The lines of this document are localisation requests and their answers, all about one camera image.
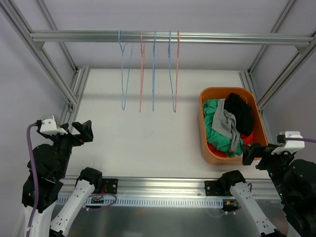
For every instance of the aluminium hanging rail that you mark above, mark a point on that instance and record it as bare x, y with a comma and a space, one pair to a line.
171, 36

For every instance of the blue hanger of green top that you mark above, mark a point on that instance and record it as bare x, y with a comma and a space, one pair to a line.
154, 71

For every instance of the green tank top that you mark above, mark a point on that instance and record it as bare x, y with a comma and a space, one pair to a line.
218, 141

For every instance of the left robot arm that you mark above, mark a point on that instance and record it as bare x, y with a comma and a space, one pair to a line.
50, 147

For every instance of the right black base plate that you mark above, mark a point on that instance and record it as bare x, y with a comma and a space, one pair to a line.
212, 188

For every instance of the blue hanger of black top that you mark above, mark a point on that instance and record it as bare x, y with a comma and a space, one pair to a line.
126, 50

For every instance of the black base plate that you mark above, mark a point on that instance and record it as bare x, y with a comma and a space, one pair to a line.
109, 185
212, 188

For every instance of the grey tank top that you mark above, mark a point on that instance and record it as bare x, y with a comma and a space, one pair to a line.
225, 124

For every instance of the blue hanger of red top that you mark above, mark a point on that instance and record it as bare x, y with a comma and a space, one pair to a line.
169, 72

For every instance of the front aluminium rail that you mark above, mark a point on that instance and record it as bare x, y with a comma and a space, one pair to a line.
183, 187

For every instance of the orange plastic basket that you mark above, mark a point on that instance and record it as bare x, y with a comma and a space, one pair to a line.
259, 135

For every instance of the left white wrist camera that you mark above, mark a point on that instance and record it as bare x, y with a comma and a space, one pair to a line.
49, 126

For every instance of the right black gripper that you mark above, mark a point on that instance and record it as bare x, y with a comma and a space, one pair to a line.
262, 156

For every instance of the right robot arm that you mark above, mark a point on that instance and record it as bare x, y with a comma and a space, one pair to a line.
294, 181

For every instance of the red tank top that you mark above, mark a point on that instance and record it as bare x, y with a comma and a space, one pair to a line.
247, 140

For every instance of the black tank top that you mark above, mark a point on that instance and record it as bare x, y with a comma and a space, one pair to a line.
242, 112

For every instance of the slotted cable duct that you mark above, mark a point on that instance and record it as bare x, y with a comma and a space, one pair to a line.
199, 202

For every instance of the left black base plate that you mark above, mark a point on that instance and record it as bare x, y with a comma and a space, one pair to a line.
109, 185

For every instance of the pink hanger of grey top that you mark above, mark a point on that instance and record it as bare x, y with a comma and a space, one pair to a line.
142, 50

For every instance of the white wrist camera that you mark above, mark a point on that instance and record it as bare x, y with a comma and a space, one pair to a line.
49, 126
289, 141

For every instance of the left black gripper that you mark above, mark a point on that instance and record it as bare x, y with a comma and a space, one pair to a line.
71, 136

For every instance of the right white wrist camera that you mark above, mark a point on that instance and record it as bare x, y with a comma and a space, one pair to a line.
289, 141

